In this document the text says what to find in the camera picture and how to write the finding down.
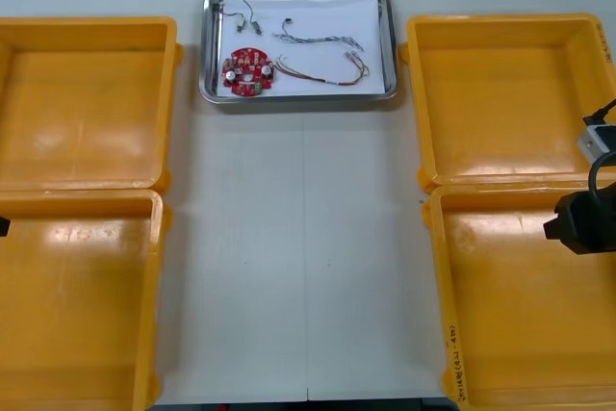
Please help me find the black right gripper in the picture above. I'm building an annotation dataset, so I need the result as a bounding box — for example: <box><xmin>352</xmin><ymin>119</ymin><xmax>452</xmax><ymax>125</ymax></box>
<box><xmin>543</xmin><ymin>189</ymin><xmax>616</xmax><ymax>256</ymax></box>

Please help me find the red yellow green wire harness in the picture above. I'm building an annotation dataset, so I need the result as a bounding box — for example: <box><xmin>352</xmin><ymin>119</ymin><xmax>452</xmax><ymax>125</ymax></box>
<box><xmin>276</xmin><ymin>49</ymin><xmax>371</xmax><ymax>88</ymax></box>

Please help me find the steel tray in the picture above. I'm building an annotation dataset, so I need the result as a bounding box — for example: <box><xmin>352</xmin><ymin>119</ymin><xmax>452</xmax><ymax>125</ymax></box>
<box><xmin>198</xmin><ymin>0</ymin><xmax>401</xmax><ymax>105</ymax></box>

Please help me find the round red circuit board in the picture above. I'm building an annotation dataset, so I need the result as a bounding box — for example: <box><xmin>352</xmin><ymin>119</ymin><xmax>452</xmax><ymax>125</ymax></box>
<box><xmin>220</xmin><ymin>44</ymin><xmax>278</xmax><ymax>98</ymax></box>

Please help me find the blue-white twisted wire harness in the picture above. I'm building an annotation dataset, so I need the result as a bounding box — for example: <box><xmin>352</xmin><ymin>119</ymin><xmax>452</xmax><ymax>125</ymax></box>
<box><xmin>271</xmin><ymin>17</ymin><xmax>367</xmax><ymax>51</ymax></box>

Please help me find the yellow-orange plastic bin with handwriting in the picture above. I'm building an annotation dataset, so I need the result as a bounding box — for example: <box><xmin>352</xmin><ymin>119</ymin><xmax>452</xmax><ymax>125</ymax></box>
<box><xmin>422</xmin><ymin>179</ymin><xmax>616</xmax><ymax>411</ymax></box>

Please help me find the white paper sheet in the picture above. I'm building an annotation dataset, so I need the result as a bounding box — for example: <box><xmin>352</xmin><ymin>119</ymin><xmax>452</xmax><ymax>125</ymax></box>
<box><xmin>215</xmin><ymin>0</ymin><xmax>392</xmax><ymax>97</ymax></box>

